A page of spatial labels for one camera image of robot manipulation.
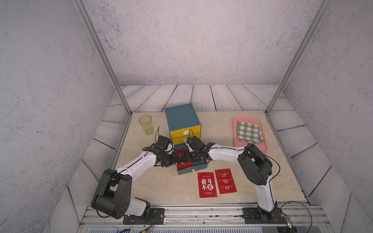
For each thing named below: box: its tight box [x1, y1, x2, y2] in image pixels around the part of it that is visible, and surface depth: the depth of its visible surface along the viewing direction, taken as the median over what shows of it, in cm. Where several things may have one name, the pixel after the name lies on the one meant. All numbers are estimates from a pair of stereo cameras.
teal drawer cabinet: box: [164, 102, 202, 151], surface depth 89 cm
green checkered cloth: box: [236, 121, 264, 144], surface depth 109 cm
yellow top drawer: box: [169, 124, 202, 139], surface depth 86 cm
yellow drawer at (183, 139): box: [171, 132, 202, 146], surface depth 90 cm
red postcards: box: [214, 168, 238, 195], surface depth 86 cm
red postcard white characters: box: [197, 171, 218, 199], surface depth 85 cm
